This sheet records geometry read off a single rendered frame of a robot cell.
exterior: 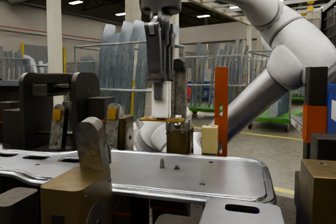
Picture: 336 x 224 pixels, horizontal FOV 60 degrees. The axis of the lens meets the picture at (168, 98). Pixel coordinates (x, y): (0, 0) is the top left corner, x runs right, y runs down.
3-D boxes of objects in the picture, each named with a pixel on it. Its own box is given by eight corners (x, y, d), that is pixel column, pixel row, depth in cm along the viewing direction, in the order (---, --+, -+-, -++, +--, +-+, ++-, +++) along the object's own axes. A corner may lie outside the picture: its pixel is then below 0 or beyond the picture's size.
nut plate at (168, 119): (137, 120, 56) (137, 114, 56) (144, 118, 59) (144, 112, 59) (180, 122, 54) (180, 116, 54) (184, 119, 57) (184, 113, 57)
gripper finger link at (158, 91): (163, 72, 54) (158, 71, 51) (163, 99, 55) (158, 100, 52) (155, 72, 55) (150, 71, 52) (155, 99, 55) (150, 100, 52)
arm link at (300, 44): (179, 152, 135) (203, 195, 125) (153, 156, 124) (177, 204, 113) (312, 20, 95) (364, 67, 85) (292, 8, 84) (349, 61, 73)
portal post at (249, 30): (242, 105, 1203) (243, 25, 1180) (245, 105, 1233) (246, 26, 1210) (250, 106, 1183) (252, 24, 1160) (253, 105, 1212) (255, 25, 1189)
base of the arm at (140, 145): (148, 121, 150) (154, 114, 147) (170, 157, 141) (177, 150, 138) (121, 124, 136) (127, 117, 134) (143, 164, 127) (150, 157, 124)
